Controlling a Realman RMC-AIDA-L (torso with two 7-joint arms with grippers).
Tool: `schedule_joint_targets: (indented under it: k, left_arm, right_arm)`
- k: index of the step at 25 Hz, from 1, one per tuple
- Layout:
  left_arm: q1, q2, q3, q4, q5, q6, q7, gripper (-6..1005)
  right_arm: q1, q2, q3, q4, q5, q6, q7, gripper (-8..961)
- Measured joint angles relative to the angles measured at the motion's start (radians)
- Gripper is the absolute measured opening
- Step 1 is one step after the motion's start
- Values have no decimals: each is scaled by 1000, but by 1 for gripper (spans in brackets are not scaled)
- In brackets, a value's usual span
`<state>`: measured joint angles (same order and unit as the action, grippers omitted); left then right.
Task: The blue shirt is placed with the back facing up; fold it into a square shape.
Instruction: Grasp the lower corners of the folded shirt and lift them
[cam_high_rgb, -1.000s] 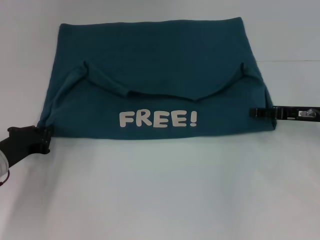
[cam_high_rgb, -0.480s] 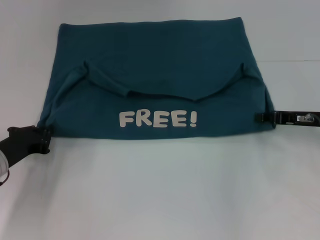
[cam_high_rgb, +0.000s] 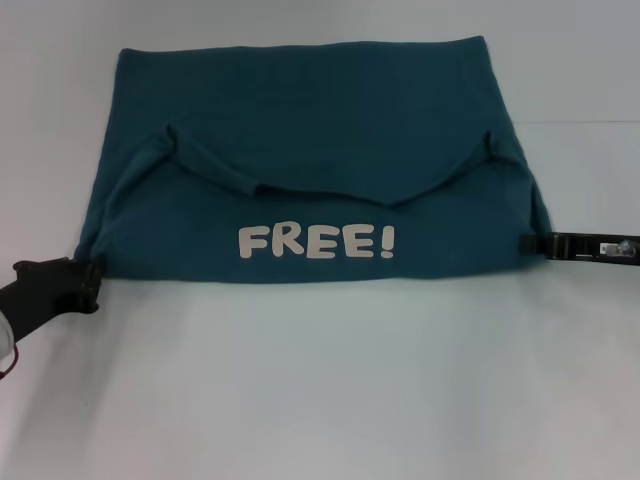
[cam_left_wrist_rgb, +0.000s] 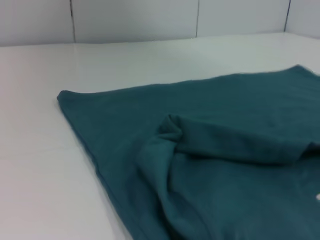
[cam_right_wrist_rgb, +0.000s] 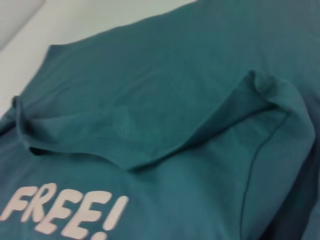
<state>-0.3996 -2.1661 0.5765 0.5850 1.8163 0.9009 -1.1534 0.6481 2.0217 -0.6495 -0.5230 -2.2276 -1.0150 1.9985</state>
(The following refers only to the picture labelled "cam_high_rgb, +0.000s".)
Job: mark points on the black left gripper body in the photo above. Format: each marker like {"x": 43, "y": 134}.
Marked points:
{"x": 45, "y": 290}

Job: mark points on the blue shirt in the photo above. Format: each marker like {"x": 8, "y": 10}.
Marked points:
{"x": 310, "y": 150}

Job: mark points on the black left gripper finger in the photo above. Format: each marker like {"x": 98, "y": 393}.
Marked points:
{"x": 92, "y": 280}

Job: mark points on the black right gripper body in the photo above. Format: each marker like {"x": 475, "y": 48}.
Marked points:
{"x": 580, "y": 247}

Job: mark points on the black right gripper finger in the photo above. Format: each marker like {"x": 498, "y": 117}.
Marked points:
{"x": 537, "y": 243}

